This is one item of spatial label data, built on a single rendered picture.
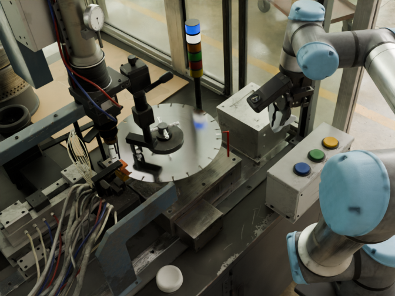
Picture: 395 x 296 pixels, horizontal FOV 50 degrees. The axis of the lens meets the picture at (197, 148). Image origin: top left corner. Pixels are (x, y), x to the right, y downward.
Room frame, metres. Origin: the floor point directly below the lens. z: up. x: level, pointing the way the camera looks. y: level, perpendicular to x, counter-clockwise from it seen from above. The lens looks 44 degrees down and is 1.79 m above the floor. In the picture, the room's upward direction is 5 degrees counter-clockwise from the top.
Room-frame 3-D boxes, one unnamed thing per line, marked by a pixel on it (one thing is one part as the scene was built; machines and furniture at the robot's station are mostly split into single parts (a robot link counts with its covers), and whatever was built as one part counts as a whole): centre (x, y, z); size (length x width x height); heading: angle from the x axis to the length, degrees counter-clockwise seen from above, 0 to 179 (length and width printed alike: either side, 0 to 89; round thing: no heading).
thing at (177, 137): (0.91, 0.09, 0.96); 0.11 x 0.11 x 0.03
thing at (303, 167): (0.79, -0.28, 0.90); 0.04 x 0.04 x 0.02
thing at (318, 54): (0.76, -0.28, 1.29); 0.11 x 0.11 x 0.08; 89
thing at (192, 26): (1.19, -0.02, 1.14); 0.05 x 0.04 x 0.03; 41
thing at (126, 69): (0.84, 0.13, 1.17); 0.06 x 0.05 x 0.20; 122
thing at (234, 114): (1.08, -0.20, 0.82); 0.18 x 0.18 x 0.15; 41
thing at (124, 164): (0.78, 0.24, 0.95); 0.10 x 0.03 x 0.07; 131
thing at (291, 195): (0.84, -0.33, 0.82); 0.28 x 0.11 x 0.15; 131
